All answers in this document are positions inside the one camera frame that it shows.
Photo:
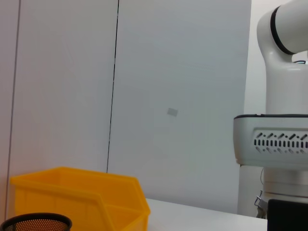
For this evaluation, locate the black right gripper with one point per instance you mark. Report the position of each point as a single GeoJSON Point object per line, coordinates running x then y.
{"type": "Point", "coordinates": [288, 216]}

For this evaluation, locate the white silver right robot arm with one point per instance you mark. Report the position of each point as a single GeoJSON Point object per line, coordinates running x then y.
{"type": "Point", "coordinates": [284, 72]}

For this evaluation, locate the black mesh pen holder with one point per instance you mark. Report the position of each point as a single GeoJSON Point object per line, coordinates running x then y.
{"type": "Point", "coordinates": [36, 223]}

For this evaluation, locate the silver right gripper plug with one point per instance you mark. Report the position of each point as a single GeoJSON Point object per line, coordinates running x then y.
{"type": "Point", "coordinates": [261, 203]}

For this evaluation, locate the yellow plastic bin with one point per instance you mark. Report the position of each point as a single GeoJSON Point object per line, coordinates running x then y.
{"type": "Point", "coordinates": [72, 192]}

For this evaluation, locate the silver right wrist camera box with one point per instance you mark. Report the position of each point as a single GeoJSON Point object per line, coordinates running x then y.
{"type": "Point", "coordinates": [245, 144]}

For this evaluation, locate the small grey wall sticker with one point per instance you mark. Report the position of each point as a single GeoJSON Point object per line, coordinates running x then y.
{"type": "Point", "coordinates": [172, 111]}

